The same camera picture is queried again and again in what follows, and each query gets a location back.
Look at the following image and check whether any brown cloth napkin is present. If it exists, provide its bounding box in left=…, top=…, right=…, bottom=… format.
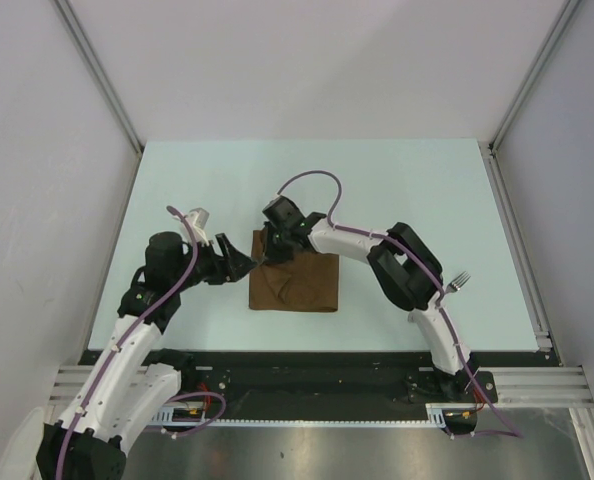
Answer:
left=248, top=252, right=340, bottom=313

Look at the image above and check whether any aluminium frame post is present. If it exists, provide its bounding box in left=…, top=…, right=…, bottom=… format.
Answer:
left=51, top=0, right=145, bottom=158
left=487, top=0, right=586, bottom=155

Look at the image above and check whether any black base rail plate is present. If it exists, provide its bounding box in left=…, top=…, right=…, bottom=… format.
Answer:
left=142, top=350, right=559, bottom=421

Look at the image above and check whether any silver fork wooden handle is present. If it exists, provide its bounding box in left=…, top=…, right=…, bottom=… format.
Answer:
left=446, top=271, right=471, bottom=294

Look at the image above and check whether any white slotted cable duct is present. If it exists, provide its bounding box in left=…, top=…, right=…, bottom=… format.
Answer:
left=146, top=404, right=480, bottom=431

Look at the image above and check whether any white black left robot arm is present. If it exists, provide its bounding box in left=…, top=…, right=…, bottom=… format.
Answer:
left=37, top=232, right=256, bottom=479

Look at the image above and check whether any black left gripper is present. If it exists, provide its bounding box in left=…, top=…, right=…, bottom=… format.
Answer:
left=171, top=233, right=257, bottom=291

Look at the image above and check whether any left aluminium frame post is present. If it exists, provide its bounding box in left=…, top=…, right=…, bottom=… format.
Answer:
left=51, top=0, right=145, bottom=158

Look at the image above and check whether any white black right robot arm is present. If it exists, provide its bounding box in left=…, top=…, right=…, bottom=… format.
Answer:
left=263, top=196, right=477, bottom=401

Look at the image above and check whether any aluminium side rail profile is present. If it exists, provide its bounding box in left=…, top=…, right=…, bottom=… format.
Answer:
left=479, top=142, right=594, bottom=479

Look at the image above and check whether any right aluminium frame post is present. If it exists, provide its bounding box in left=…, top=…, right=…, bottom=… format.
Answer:
left=487, top=0, right=586, bottom=155

